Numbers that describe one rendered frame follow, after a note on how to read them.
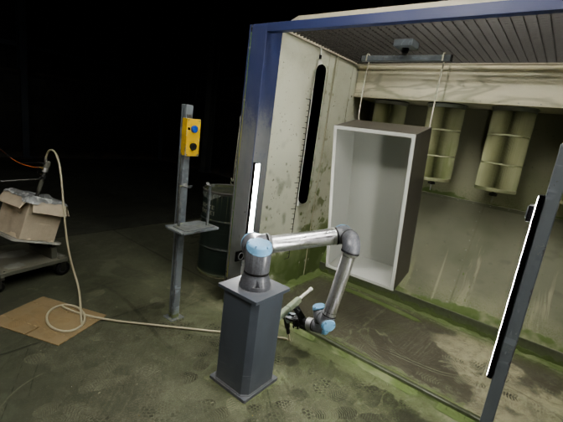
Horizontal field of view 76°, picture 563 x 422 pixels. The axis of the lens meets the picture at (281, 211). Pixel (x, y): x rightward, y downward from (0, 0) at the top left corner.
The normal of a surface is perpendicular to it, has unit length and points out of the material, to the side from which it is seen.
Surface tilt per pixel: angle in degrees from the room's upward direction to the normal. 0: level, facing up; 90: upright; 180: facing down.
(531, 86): 90
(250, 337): 90
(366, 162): 102
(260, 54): 90
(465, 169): 90
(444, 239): 57
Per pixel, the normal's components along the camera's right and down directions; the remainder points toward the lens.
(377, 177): -0.60, 0.30
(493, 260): -0.45, -0.44
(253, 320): 0.11, 0.23
